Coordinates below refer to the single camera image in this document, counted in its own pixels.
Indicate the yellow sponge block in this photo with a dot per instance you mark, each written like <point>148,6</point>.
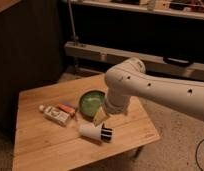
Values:
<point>100,117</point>

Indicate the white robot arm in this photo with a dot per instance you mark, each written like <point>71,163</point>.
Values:
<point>129,79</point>

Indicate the green bowl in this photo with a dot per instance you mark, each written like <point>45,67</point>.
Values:
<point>90,102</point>

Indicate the orange small box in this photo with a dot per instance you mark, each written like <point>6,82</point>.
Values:
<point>67,109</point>

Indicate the white paper cup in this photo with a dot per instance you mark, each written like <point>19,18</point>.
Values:
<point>91,131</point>

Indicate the white tube with label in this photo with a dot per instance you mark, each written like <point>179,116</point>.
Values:
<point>54,114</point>

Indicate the metal vertical pole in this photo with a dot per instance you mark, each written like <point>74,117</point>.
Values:
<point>75,39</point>

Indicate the wooden table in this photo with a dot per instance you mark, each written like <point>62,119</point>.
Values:
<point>41,145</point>

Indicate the long metal case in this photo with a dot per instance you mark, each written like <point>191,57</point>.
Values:
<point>115,56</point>

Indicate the upper wooden shelf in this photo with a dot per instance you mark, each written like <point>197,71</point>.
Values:
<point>137,8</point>

